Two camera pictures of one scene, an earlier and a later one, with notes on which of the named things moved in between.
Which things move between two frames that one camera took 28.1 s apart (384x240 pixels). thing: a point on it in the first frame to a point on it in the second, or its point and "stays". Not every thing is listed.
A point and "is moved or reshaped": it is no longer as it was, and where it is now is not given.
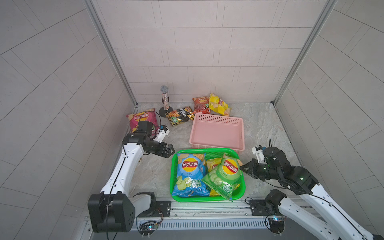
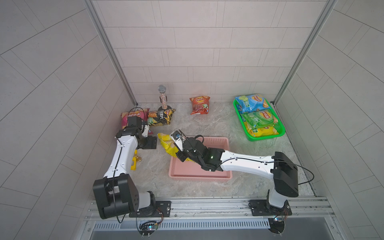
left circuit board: (146, 227) stays
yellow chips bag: (211, 164) is moved or reshaped
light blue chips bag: (190, 169) to (253, 102)
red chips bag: (201, 105) stays
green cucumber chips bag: (225, 179) to (259, 119)
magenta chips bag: (148, 115) to (143, 113)
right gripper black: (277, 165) to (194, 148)
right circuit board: (277, 224) stays
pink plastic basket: (215, 131) to (189, 171)
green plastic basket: (210, 153) to (257, 118)
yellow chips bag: (217, 105) is moved or reshaped
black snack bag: (180, 115) to (163, 117)
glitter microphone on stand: (165, 100) stays
